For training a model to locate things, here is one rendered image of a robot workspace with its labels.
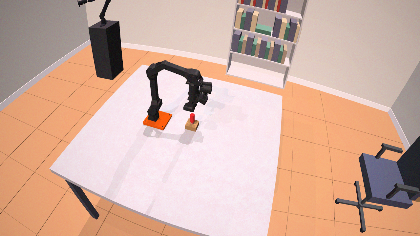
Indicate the red cylinder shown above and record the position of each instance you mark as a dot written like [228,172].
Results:
[192,117]

